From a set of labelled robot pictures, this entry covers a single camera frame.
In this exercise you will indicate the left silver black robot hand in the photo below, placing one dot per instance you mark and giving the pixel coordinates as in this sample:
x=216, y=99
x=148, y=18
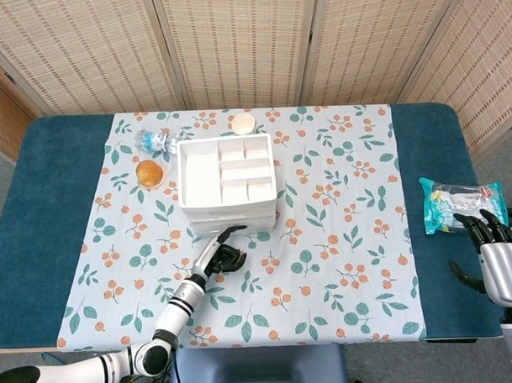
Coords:
x=218, y=260

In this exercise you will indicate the paper cup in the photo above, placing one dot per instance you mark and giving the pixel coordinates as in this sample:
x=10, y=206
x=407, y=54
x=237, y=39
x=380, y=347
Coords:
x=242, y=124

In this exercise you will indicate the woven folding screen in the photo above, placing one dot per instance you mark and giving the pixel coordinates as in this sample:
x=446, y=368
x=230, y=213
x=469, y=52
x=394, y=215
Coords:
x=242, y=45

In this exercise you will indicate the teal table cover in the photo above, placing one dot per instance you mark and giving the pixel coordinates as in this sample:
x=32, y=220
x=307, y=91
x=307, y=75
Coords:
x=43, y=228

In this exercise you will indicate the teal snack bag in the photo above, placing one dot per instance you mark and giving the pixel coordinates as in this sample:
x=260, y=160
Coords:
x=454, y=205

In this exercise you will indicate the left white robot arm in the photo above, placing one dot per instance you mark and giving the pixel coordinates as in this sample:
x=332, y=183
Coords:
x=176, y=312

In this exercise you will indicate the white drawer organizer box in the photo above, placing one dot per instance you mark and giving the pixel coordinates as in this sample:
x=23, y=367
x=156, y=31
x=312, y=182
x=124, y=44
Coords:
x=201, y=181

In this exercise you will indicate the wooden door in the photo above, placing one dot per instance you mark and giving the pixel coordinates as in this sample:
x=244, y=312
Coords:
x=1, y=116

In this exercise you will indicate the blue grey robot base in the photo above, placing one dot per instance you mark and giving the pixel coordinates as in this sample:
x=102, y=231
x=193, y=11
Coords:
x=262, y=370

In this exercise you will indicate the fruit and leaf print tablecloth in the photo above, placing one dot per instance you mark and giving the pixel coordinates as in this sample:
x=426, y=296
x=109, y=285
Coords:
x=325, y=260

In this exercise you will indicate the clear plastic water bottle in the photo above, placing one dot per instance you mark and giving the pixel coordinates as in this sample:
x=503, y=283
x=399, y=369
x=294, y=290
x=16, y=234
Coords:
x=157, y=141

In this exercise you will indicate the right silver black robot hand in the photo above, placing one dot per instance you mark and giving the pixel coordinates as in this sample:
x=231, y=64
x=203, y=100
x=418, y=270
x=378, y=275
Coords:
x=505, y=271

